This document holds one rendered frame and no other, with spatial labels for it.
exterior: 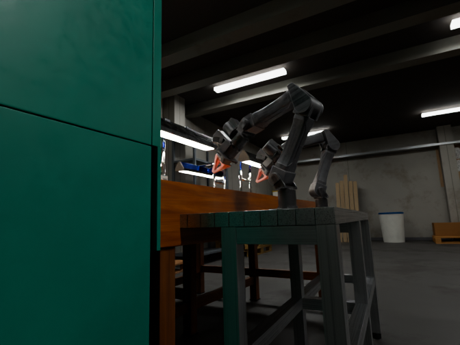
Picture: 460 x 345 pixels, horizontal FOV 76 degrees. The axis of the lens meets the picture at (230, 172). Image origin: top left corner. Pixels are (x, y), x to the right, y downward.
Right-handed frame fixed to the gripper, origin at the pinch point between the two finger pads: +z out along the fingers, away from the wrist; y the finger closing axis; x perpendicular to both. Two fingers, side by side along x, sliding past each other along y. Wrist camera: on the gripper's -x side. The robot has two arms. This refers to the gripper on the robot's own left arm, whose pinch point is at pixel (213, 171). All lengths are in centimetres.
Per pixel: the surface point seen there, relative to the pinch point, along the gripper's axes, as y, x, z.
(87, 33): 68, -5, -24
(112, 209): 61, 24, 0
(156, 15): 49, -17, -35
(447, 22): -306, -71, -232
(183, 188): 33.3, 15.8, -1.7
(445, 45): -344, -63, -225
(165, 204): 41.1, 19.6, 1.5
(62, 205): 71, 23, -1
